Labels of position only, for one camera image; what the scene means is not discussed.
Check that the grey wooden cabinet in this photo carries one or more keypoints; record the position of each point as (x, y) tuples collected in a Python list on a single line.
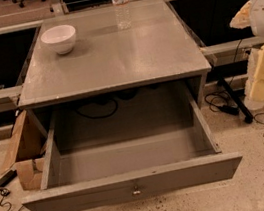
[(155, 49)]

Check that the brown cardboard box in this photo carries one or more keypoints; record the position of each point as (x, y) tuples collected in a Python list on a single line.
[(25, 152)]

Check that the grey top drawer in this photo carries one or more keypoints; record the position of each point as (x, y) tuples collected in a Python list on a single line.
[(155, 143)]

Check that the black table leg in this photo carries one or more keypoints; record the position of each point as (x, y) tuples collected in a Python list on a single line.
[(248, 116)]

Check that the black power adapter with cable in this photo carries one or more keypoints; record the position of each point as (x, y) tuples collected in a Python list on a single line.
[(220, 102)]

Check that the black device on floor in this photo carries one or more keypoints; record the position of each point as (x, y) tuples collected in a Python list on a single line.
[(5, 179)]

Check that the yellow foam padded gripper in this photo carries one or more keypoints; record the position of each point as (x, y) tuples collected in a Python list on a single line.
[(254, 80)]

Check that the clear plastic water bottle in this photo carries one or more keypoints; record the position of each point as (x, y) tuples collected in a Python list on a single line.
[(123, 18)]

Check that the white ceramic bowl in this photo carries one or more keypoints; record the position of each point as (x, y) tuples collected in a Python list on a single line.
[(60, 39)]

